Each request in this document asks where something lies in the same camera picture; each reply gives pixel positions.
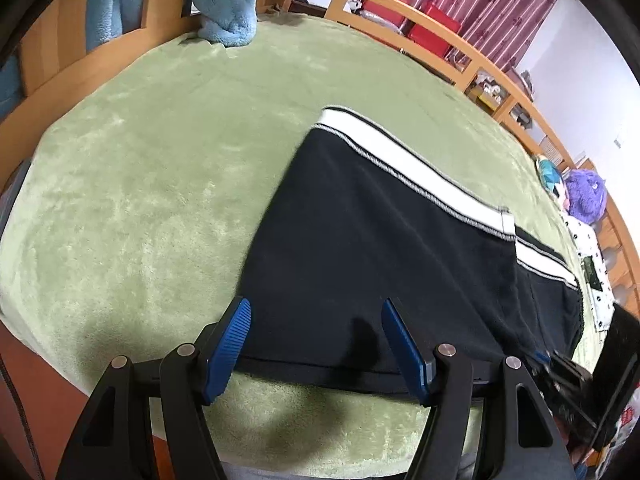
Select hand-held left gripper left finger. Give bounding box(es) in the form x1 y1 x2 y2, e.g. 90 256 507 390
55 297 252 480

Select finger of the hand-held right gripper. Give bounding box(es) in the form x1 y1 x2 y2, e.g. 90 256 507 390
527 350 558 376

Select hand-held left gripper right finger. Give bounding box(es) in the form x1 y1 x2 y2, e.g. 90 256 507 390
381 297 576 480

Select black pants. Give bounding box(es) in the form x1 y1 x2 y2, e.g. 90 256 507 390
235 105 583 393

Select white flowered pillow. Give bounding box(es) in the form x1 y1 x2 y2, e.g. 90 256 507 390
560 212 616 333

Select person's grey clothing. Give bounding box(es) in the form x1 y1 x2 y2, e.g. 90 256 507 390
217 460 486 480

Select purple plush toy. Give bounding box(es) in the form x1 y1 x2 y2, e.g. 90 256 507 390
562 170 608 223

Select geometric patterned pillow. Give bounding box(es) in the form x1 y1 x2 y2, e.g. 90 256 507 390
536 155 571 197

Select green plush blanket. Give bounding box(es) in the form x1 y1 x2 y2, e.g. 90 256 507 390
0 12 606 476

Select pile of cardboard boxes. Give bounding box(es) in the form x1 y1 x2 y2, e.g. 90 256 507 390
470 72 502 111

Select light blue fleece robe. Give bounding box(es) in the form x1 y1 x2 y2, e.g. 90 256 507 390
0 0 151 116

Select wooden bed frame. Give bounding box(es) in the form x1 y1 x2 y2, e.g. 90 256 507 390
0 0 640 321

